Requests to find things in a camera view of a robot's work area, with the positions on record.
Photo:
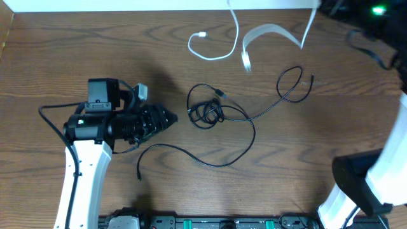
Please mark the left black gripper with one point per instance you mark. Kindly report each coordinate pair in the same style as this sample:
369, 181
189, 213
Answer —
147, 121

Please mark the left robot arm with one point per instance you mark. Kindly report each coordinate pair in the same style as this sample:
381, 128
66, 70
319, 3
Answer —
109, 114

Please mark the wooden side panel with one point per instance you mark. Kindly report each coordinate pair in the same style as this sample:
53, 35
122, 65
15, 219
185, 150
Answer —
6, 19

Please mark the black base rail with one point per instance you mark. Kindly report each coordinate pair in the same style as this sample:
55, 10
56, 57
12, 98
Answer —
130, 218

